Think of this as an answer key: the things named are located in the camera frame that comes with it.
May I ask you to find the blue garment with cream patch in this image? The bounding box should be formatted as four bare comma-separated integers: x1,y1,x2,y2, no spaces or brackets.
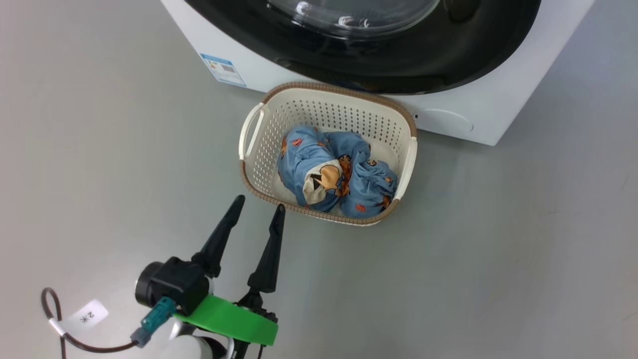
277,125,352,213

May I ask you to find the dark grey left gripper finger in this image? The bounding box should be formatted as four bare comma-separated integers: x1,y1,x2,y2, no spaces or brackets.
248,204,286,294
192,195,246,277

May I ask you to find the blue energy label sticker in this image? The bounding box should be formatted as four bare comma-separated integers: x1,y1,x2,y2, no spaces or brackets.
200,53,247,88

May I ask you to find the white washing machine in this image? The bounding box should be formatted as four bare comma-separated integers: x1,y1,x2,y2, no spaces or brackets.
160,0,596,147

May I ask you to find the brown camera cable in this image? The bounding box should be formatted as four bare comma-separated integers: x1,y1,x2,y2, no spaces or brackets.
41,288,143,359

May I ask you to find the white drain filter cover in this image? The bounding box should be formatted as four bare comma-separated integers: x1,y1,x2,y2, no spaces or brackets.
418,108,475,134

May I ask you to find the black glass washing machine door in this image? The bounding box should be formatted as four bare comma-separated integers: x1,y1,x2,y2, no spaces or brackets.
183,0,542,95

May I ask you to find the teal cable connector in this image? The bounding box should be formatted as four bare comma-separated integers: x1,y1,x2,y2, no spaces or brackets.
131,297,177,349

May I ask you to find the cream perforated laundry basket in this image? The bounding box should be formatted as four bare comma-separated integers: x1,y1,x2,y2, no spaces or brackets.
238,82,418,227

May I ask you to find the white cable label tag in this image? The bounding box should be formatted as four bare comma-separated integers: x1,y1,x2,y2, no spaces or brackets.
48,299,109,338

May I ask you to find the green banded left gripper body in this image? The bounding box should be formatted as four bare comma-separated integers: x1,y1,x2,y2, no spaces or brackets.
173,291,279,346

